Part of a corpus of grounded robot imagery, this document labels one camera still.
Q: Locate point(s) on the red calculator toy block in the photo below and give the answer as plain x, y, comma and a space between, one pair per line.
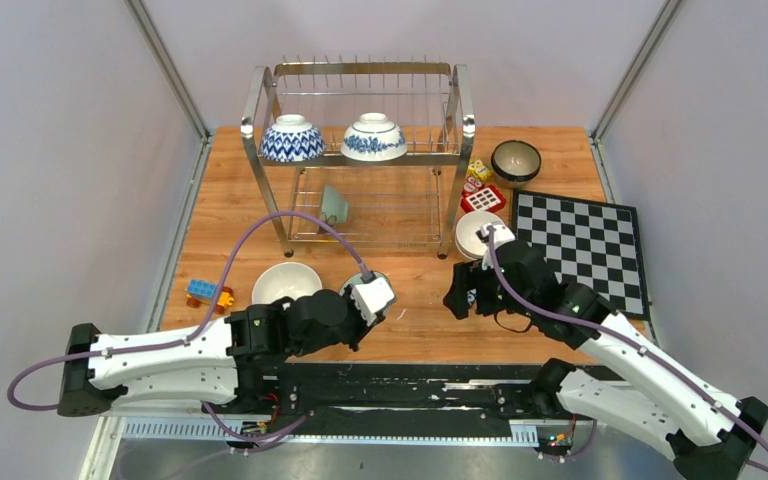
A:
487, 198

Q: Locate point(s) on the pink brown bowl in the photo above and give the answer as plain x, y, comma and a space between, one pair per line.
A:
514, 182

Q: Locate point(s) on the red owl toy block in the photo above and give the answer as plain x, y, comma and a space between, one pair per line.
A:
471, 185

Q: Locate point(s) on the steel two-tier dish rack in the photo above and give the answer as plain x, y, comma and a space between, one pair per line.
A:
406, 204

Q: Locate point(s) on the cream bowl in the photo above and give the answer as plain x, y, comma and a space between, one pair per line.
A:
467, 240

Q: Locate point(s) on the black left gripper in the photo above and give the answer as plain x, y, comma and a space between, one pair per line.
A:
363, 327

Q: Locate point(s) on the small celadon cup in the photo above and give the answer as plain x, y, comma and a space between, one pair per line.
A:
358, 278
333, 208

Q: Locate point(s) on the blue owl toy block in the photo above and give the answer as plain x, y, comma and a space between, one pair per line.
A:
471, 297

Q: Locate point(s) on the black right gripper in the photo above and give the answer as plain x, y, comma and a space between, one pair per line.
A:
468, 275

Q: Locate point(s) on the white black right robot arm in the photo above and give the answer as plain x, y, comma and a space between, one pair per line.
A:
704, 431

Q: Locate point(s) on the blue orange toy car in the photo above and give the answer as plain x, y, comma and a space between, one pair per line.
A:
199, 292

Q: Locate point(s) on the white blue floral bowl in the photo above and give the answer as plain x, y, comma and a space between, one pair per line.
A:
373, 137

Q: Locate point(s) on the dark blue floral bowl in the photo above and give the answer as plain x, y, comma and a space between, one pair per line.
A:
516, 158

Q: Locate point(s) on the yellow owl toy block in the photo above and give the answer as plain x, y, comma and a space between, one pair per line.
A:
479, 171

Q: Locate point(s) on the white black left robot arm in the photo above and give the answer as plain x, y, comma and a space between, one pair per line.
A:
221, 365

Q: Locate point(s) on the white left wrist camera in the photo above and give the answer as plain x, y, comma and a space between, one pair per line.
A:
373, 299

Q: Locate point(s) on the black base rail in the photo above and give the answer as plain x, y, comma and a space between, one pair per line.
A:
377, 404

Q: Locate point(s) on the black white checkerboard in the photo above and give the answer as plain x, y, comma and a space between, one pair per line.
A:
593, 243

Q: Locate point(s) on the blue white patterned bowl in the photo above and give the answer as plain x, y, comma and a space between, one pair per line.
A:
292, 138

